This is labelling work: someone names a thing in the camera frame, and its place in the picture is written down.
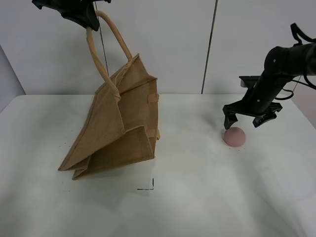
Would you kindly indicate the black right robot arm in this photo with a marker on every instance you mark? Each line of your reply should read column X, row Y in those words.
column 281, row 66

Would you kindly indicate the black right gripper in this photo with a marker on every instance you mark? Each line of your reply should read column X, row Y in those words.
column 262, row 114

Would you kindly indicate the pink peach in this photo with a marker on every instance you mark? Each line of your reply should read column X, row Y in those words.
column 234, row 137

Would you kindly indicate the brown linen tote bag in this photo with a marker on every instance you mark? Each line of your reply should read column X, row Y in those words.
column 121, row 127

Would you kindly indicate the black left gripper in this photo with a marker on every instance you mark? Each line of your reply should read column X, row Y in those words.
column 81, row 12

